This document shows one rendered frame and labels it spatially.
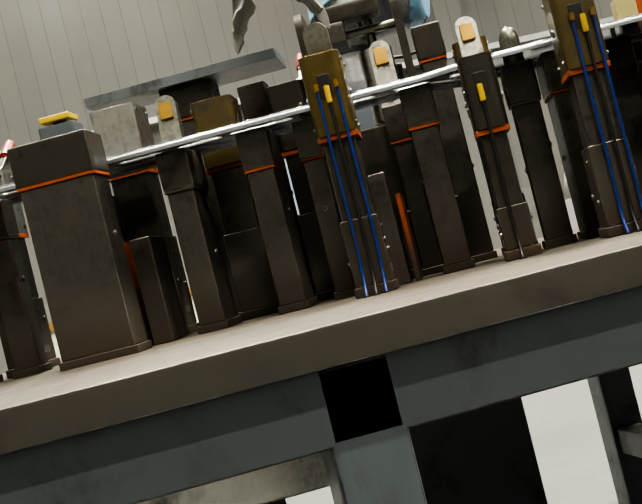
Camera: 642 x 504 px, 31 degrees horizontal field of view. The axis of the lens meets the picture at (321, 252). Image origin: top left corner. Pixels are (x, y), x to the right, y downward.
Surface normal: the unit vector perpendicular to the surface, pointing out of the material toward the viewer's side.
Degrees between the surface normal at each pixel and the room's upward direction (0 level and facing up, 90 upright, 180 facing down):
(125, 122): 90
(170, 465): 90
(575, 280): 90
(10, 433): 90
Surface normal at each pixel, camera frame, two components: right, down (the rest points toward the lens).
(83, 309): -0.11, 0.01
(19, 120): 0.16, -0.06
